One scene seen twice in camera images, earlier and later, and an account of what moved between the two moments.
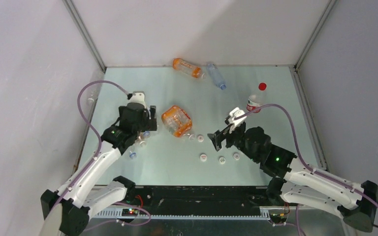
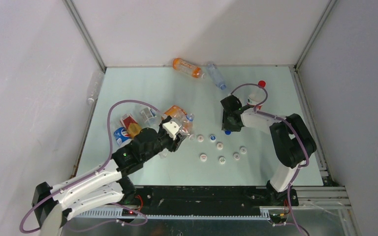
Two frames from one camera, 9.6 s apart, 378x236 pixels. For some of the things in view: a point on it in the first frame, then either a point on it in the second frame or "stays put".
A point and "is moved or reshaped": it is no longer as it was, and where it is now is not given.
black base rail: [237, 199] stays put
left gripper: [149, 124] → [173, 145]
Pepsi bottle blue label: [146, 134] is moved or reshaped
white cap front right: [236, 156] stays put
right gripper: [219, 135] → [226, 126]
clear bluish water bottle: [216, 76] stays put
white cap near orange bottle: [200, 138] stays put
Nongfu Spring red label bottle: [254, 101] stays put
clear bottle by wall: [92, 92] stays put
